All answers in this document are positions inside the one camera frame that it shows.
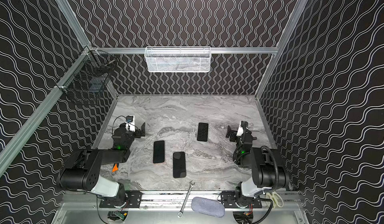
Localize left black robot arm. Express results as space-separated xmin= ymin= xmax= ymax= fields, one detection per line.
xmin=57 ymin=123 xmax=146 ymax=208

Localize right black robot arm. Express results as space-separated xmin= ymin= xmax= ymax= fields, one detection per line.
xmin=226 ymin=122 xmax=290 ymax=208

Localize black phone left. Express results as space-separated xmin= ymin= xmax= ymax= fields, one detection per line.
xmin=153 ymin=141 xmax=165 ymax=164

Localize black phone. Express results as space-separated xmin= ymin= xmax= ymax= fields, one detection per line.
xmin=153 ymin=141 xmax=165 ymax=164
xmin=173 ymin=152 xmax=187 ymax=179

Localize black phone middle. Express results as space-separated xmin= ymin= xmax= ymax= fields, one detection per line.
xmin=173 ymin=152 xmax=187 ymax=179

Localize white scissors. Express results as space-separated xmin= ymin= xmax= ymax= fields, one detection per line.
xmin=266 ymin=192 xmax=284 ymax=209

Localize grey cloth pad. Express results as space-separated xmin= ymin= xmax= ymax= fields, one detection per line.
xmin=191 ymin=197 xmax=226 ymax=218

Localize silver wrench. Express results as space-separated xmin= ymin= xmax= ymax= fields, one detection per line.
xmin=178 ymin=181 xmax=195 ymax=218

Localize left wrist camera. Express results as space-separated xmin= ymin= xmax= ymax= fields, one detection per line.
xmin=126 ymin=115 xmax=136 ymax=132

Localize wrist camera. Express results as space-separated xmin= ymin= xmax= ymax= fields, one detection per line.
xmin=126 ymin=115 xmax=136 ymax=132
xmin=237 ymin=121 xmax=248 ymax=137

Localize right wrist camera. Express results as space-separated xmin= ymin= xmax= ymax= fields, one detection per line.
xmin=237 ymin=121 xmax=248 ymax=137

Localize orange handled adjustable wrench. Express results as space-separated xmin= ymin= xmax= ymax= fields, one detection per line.
xmin=112 ymin=164 xmax=119 ymax=175

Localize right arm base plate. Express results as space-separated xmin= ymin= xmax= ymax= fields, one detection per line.
xmin=218 ymin=191 xmax=262 ymax=209

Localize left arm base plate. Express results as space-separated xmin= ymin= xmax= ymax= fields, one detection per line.
xmin=99 ymin=191 xmax=143 ymax=209

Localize black wire basket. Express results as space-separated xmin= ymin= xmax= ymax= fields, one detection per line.
xmin=59 ymin=50 xmax=118 ymax=106

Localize white wire basket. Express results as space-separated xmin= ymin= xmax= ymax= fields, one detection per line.
xmin=144 ymin=46 xmax=212 ymax=73

